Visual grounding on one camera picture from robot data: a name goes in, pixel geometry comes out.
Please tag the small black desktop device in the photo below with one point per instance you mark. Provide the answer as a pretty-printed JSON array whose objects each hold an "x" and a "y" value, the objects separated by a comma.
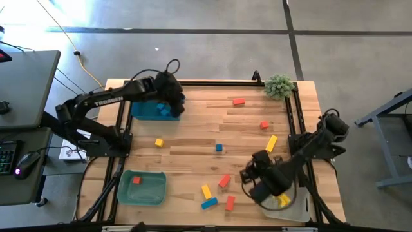
[{"x": 4, "y": 57}]

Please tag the green plastic bin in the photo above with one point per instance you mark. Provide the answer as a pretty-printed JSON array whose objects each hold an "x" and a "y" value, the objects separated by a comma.
[{"x": 151, "y": 193}]

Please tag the yellow cube block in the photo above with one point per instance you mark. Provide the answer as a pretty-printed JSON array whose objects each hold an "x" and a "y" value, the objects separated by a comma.
[{"x": 159, "y": 143}]

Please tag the black backlit keyboard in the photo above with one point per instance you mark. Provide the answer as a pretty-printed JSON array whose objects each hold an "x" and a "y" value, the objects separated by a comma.
[{"x": 7, "y": 158}]

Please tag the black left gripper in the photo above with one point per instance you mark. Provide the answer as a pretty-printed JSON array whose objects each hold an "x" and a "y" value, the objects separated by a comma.
[{"x": 175, "y": 101}]

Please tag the artificial green potted plant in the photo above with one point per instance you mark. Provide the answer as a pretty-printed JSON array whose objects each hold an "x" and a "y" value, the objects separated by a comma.
[{"x": 278, "y": 86}]

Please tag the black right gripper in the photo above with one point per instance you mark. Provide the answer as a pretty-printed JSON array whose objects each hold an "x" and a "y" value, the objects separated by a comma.
[{"x": 259, "y": 168}]

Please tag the blue metal cart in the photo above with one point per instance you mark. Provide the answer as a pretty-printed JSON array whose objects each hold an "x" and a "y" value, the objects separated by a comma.
[{"x": 384, "y": 151}]

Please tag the black desk caster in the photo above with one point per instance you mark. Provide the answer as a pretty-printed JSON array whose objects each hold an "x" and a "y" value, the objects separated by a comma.
[{"x": 42, "y": 202}]

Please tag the blue wedge block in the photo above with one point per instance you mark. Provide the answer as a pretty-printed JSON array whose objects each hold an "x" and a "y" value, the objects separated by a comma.
[{"x": 165, "y": 112}]

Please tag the yellow rectangular block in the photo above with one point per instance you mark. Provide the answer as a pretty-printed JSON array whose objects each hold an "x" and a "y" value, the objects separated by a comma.
[
  {"x": 271, "y": 143},
  {"x": 286, "y": 200},
  {"x": 206, "y": 192}
]

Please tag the black aluminium table frame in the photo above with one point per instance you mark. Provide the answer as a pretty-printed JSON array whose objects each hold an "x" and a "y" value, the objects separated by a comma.
[{"x": 209, "y": 83}]

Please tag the translucent white plastic bin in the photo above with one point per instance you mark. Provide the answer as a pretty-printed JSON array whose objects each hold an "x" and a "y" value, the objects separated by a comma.
[{"x": 302, "y": 209}]

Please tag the red rectangular block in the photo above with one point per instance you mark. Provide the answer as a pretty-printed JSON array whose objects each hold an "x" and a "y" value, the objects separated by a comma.
[
  {"x": 225, "y": 181},
  {"x": 239, "y": 102},
  {"x": 230, "y": 203}
]

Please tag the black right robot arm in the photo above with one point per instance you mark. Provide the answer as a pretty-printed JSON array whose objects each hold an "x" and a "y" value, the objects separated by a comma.
[{"x": 309, "y": 151}]

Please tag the long blue block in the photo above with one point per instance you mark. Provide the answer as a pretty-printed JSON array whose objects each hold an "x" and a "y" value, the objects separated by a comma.
[{"x": 209, "y": 203}]

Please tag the black computer mouse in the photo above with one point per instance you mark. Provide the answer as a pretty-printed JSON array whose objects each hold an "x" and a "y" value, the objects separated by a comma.
[{"x": 27, "y": 164}]

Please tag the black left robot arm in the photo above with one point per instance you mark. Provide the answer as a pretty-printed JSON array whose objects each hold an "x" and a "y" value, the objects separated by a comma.
[{"x": 109, "y": 98}]

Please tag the white box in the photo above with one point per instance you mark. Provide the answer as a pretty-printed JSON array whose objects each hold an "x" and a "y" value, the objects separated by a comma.
[{"x": 71, "y": 154}]

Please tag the dark grey desk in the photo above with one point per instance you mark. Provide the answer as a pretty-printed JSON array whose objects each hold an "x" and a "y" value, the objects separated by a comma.
[{"x": 19, "y": 193}]

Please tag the blue plastic bin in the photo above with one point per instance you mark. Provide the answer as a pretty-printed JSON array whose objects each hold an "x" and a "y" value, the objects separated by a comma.
[{"x": 145, "y": 111}]

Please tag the small black object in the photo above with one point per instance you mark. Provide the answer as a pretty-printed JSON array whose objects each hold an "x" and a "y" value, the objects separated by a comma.
[{"x": 3, "y": 108}]

